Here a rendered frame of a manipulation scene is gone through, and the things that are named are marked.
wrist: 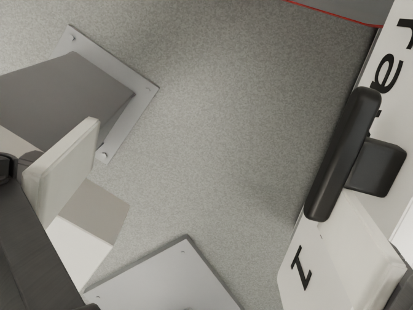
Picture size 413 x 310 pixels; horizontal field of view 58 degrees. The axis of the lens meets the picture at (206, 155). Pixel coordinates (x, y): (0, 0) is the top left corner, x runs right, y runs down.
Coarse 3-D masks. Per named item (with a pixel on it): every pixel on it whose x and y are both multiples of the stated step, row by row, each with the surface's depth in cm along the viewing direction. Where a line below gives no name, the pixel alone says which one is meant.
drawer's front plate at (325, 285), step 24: (408, 0) 22; (384, 24) 25; (384, 48) 24; (384, 72) 23; (408, 72) 20; (384, 96) 22; (408, 96) 20; (384, 120) 22; (408, 120) 19; (408, 144) 19; (408, 168) 18; (408, 192) 18; (384, 216) 19; (408, 216) 18; (312, 240) 27; (408, 240) 18; (288, 264) 30; (312, 264) 26; (288, 288) 29; (312, 288) 25; (336, 288) 22
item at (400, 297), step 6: (408, 282) 13; (402, 288) 13; (408, 288) 13; (402, 294) 13; (408, 294) 13; (396, 300) 12; (402, 300) 12; (408, 300) 12; (390, 306) 12; (396, 306) 12; (402, 306) 12; (408, 306) 12
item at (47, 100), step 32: (64, 32) 103; (64, 64) 91; (96, 64) 106; (0, 96) 62; (32, 96) 69; (64, 96) 77; (96, 96) 88; (128, 96) 102; (32, 128) 61; (64, 128) 67; (128, 128) 112
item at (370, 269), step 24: (336, 216) 19; (360, 216) 17; (336, 240) 18; (360, 240) 16; (384, 240) 15; (336, 264) 18; (360, 264) 16; (384, 264) 14; (360, 288) 15; (384, 288) 14
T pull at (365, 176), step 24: (360, 96) 17; (360, 120) 18; (336, 144) 18; (360, 144) 18; (384, 144) 18; (336, 168) 19; (360, 168) 19; (384, 168) 19; (312, 192) 20; (336, 192) 19; (360, 192) 19; (384, 192) 19; (312, 216) 20
